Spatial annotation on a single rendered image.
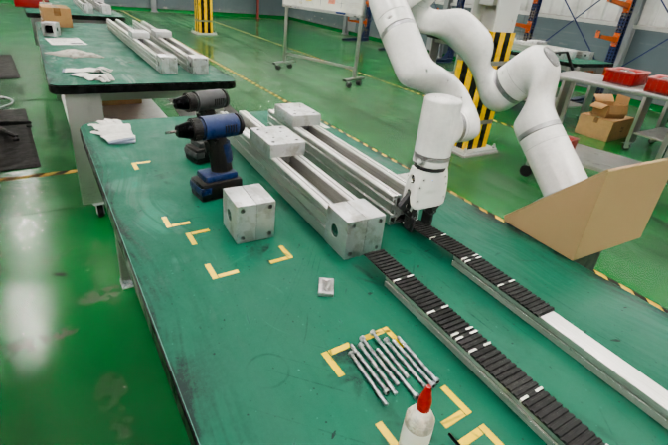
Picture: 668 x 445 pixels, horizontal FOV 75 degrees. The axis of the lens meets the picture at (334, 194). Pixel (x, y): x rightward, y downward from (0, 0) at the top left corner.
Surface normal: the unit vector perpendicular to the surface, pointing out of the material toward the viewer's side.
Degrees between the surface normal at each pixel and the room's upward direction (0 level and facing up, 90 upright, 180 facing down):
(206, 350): 0
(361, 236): 90
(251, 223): 90
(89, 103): 90
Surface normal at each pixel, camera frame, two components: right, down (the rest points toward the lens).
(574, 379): 0.10, -0.90
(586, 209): -0.87, 0.14
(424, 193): 0.50, 0.42
